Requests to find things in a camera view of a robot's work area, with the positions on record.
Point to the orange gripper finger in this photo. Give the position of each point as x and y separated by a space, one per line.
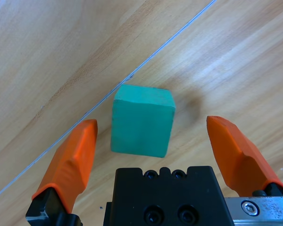
70 160
235 157

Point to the green wooden block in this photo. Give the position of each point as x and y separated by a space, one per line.
141 124

